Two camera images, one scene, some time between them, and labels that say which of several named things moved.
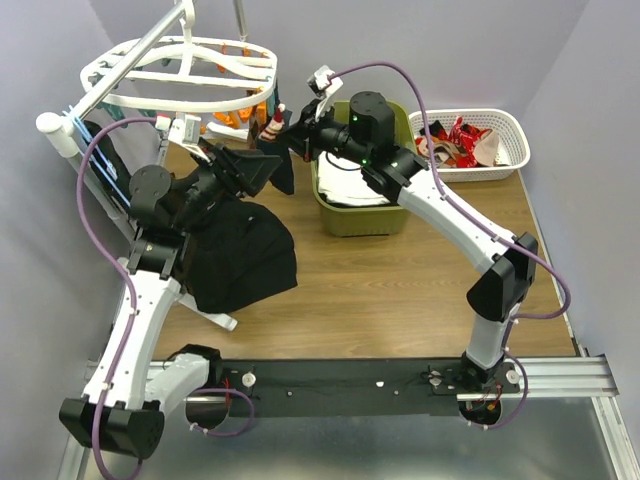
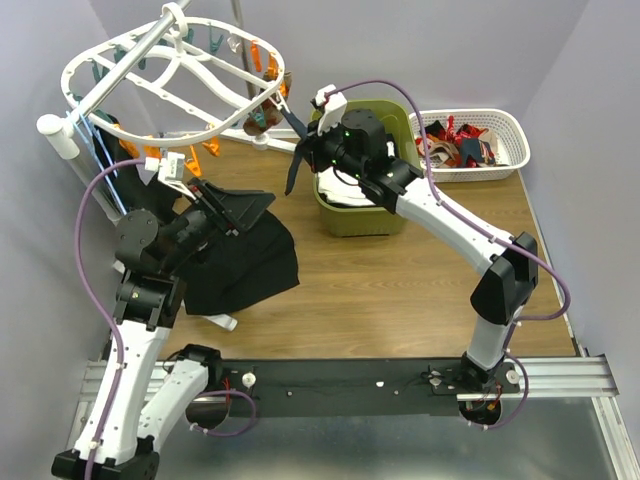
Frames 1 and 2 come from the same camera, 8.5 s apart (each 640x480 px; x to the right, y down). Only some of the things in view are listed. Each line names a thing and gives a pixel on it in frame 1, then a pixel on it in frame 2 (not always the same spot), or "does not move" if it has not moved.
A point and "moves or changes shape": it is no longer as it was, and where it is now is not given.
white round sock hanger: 181,73 moves or changes shape
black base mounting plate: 352,387 does not move
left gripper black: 247,170 -> 233,210
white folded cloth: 342,182 does not move
